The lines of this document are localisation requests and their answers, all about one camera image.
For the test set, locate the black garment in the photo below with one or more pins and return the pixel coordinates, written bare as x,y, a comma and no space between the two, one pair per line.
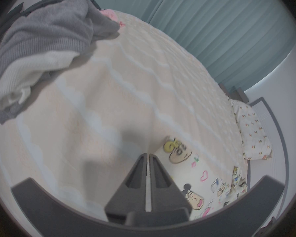
39,2

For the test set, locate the pink garment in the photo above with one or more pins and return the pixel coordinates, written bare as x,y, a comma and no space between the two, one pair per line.
111,15

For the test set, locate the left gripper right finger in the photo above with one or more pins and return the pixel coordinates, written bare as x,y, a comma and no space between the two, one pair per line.
167,194

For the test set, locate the white printed pillow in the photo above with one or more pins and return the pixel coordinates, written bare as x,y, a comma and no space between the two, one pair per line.
254,132

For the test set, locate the grey and white sweater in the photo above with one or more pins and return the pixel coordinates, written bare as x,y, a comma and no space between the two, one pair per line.
51,33

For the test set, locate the white printed pyjama top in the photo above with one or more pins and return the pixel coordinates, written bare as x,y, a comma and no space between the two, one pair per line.
207,179

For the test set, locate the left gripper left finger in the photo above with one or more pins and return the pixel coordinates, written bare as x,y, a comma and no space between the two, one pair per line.
133,194

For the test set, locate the bed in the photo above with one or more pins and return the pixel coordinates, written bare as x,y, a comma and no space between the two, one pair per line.
138,83

